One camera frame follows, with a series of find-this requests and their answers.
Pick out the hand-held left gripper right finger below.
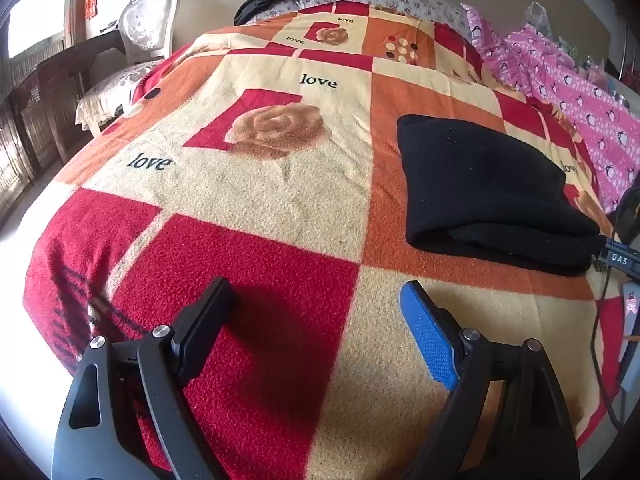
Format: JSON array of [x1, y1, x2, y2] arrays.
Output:
[[399, 281, 581, 480]]

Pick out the pink penguin print blanket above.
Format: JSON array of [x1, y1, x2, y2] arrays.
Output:
[[460, 2, 640, 216]]

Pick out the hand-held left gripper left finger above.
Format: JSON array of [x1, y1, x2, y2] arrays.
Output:
[[51, 276, 236, 480]]

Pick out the red orange patchwork blanket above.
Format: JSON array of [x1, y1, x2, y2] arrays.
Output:
[[22, 1, 623, 480]]

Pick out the clear plastic bag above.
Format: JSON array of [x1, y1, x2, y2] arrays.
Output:
[[524, 2, 552, 37]]

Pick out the white carved chair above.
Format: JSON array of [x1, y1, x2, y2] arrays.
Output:
[[75, 0, 180, 137]]

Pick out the dark wooden desk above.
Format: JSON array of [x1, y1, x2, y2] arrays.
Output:
[[10, 30, 126, 163]]

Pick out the floral bed sheet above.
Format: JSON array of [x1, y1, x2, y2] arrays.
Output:
[[250, 0, 473, 43]]

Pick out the black cable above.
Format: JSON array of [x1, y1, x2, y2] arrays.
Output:
[[590, 255, 632, 428]]

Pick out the black pants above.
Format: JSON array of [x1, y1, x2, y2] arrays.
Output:
[[396, 115, 607, 277]]

